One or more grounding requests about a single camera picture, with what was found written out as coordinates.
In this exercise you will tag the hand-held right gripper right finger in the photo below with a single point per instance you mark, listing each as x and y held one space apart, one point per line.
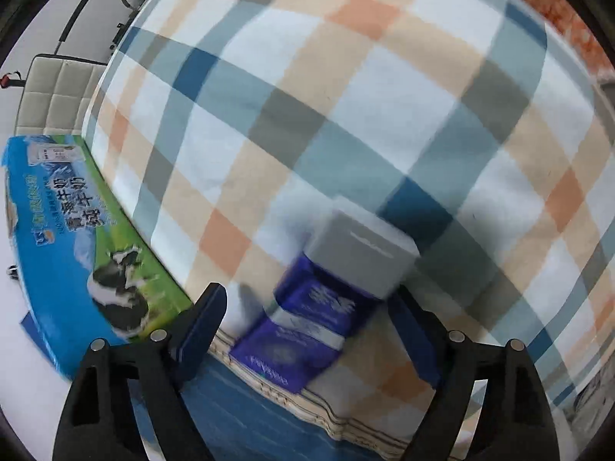
413 336

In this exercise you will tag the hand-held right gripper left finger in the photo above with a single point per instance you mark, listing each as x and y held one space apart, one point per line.
199 331

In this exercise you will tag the purple and white tissue pack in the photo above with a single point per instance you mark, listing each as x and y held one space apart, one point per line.
312 317

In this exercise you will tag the printed cardboard box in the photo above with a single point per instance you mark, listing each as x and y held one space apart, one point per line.
72 230

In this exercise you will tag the blue striped bedsheet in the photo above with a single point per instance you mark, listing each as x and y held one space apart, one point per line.
240 418

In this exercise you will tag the plaid bedsheet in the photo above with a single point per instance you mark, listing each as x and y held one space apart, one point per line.
336 81

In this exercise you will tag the large white padded chair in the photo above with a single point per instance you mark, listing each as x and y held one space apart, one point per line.
53 96

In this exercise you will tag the barbell stand with red knob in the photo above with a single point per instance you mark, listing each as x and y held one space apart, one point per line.
7 80

